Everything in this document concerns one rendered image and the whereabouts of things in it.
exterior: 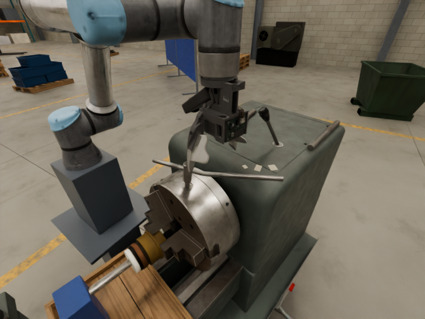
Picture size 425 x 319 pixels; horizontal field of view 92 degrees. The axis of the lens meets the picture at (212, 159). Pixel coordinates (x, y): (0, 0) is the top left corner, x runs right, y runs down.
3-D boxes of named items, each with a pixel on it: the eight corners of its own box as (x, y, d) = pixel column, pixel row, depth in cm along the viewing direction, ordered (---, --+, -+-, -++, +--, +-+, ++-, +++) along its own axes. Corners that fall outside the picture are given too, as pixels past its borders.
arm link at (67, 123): (54, 142, 86) (38, 111, 78) (87, 130, 94) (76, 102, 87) (64, 152, 79) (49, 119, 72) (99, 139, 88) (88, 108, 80)
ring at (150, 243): (151, 219, 62) (122, 238, 57) (169, 238, 57) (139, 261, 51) (156, 238, 67) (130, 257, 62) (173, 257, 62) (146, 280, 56)
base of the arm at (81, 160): (57, 162, 91) (47, 143, 85) (91, 148, 101) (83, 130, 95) (74, 175, 83) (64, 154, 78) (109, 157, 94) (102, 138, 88)
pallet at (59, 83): (56, 80, 648) (45, 52, 603) (74, 82, 623) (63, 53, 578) (14, 90, 557) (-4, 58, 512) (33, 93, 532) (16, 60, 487)
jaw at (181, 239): (188, 221, 63) (215, 241, 56) (191, 232, 66) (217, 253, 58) (157, 243, 57) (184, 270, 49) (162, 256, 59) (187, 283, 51)
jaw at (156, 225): (176, 214, 68) (159, 182, 68) (183, 214, 64) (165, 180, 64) (147, 234, 62) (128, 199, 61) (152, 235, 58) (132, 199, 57)
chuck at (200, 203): (172, 212, 88) (167, 154, 69) (226, 267, 72) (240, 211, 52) (153, 224, 83) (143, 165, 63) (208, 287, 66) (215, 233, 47)
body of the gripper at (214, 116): (221, 147, 41) (222, 85, 34) (195, 133, 46) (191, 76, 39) (246, 136, 45) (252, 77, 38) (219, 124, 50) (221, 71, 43)
